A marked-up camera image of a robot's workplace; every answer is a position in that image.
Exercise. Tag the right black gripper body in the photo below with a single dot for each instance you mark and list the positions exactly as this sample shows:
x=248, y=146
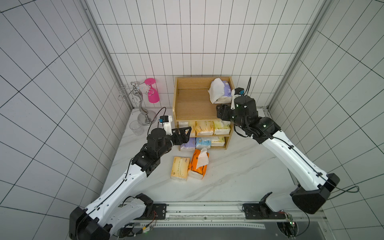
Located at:
x=227, y=112

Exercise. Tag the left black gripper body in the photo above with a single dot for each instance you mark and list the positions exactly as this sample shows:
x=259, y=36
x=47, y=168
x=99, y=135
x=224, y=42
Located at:
x=176, y=139

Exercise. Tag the beige tissue pack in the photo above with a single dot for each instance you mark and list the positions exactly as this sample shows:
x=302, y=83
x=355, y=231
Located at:
x=204, y=128
x=192, y=124

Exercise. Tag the purple tissue pack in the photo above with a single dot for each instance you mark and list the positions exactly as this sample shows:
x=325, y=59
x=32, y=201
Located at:
x=189, y=146
x=220, y=92

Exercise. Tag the orange tissue pack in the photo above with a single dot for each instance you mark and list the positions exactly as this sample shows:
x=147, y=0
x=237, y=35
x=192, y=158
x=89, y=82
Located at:
x=199, y=163

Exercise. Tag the yellow tissue pack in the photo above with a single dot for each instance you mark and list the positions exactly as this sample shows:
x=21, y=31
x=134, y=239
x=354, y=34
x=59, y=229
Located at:
x=180, y=168

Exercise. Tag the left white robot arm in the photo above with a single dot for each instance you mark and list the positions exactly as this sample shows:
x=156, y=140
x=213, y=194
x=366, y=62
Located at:
x=108, y=213

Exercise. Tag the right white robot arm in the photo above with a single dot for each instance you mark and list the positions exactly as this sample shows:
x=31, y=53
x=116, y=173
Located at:
x=315, y=185

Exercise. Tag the purple tissue pack bottom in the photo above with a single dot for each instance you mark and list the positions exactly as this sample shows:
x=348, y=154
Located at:
x=189, y=146

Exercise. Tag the white-yellow tissue pack middle-right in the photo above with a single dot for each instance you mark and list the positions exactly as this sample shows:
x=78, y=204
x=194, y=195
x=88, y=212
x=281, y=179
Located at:
x=222, y=127

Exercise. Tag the blue tissue pack bottom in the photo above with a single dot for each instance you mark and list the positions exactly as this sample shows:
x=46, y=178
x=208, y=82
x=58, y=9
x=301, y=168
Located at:
x=203, y=143

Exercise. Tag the yellow-white tissue pack bottom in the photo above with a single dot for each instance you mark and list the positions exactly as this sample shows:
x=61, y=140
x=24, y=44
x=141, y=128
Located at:
x=218, y=141

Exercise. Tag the wooden three-tier shelf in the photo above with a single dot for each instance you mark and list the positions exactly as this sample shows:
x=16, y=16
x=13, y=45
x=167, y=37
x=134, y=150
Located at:
x=192, y=100

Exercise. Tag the silver glass holder stand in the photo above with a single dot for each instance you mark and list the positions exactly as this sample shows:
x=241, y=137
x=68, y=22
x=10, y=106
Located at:
x=135, y=95

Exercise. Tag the clear plastic cup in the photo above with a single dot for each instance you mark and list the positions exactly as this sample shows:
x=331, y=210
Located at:
x=137, y=128

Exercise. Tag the pink wine glass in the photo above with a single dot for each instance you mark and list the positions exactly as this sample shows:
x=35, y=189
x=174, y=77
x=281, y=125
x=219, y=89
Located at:
x=153, y=94

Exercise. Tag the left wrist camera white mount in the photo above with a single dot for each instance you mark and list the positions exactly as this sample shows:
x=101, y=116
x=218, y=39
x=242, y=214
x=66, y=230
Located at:
x=166, y=122

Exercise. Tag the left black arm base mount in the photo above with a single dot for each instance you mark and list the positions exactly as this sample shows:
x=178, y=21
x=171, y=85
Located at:
x=152, y=210

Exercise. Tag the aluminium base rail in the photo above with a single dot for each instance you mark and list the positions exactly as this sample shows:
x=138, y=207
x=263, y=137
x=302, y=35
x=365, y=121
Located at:
x=222, y=214

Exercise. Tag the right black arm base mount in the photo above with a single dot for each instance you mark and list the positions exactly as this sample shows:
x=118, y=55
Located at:
x=260, y=211

